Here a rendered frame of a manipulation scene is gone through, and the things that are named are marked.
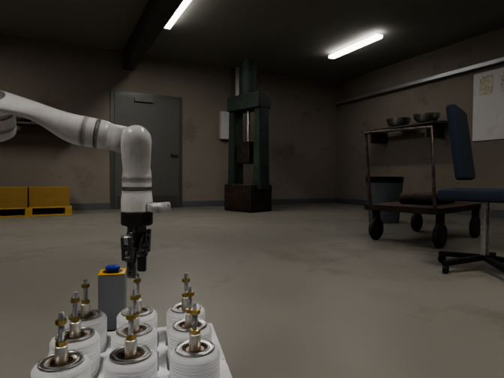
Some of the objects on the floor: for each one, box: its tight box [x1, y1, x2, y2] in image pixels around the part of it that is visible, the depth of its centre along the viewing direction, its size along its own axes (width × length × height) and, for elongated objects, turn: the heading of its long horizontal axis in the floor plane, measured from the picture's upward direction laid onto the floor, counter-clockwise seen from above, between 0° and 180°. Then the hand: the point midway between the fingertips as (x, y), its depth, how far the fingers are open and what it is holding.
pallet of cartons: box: [0, 186, 72, 218], centre depth 595 cm, size 123×89×43 cm
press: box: [224, 59, 272, 213], centre depth 687 cm, size 70×88×268 cm
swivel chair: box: [438, 104, 504, 274], centre depth 244 cm, size 62×59×107 cm
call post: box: [98, 270, 127, 332], centre depth 109 cm, size 7×7×31 cm
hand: (136, 268), depth 94 cm, fingers open, 6 cm apart
